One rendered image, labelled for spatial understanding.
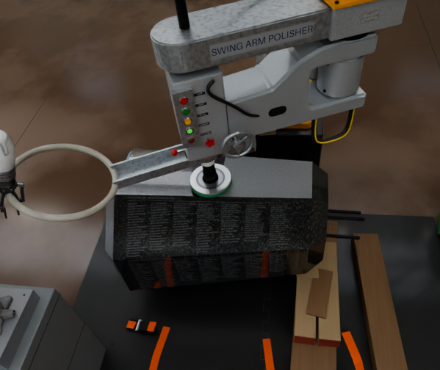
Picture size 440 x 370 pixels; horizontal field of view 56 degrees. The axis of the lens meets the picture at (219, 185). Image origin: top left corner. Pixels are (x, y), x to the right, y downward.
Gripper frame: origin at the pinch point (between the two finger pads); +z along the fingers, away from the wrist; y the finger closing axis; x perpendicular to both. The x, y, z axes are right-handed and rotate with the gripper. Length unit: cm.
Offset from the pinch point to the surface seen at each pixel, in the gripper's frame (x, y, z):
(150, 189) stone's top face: -2, 66, 8
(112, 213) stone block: 2, 47, 24
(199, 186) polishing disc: -19, 84, -4
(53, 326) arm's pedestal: -37, 5, 44
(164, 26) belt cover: -5, 61, -82
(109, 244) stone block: -6, 43, 38
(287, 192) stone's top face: -45, 119, -13
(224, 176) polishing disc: -21, 97, -9
